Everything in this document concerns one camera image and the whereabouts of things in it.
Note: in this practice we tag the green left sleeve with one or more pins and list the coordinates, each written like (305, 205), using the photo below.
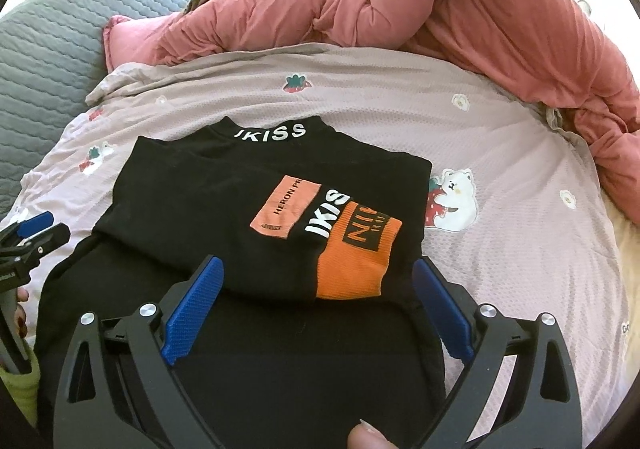
(23, 388)

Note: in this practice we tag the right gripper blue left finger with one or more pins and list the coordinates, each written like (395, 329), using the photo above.
(118, 387)

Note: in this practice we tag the left hand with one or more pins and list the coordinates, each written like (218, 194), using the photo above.
(22, 297)

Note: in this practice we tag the pale pink printed bedsheet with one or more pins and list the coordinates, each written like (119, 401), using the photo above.
(542, 237)

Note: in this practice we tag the right hand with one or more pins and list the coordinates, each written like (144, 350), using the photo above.
(366, 436)

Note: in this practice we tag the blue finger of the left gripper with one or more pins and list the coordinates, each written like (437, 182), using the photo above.
(34, 225)
(42, 241)

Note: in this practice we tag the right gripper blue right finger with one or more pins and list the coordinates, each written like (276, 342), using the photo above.
(541, 407)

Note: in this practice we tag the grey quilted headboard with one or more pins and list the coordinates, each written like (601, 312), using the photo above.
(51, 58)

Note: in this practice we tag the black sweater orange cuffs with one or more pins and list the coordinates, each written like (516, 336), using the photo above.
(317, 325)

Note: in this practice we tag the pink puffy duvet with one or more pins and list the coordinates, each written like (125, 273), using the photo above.
(546, 51)

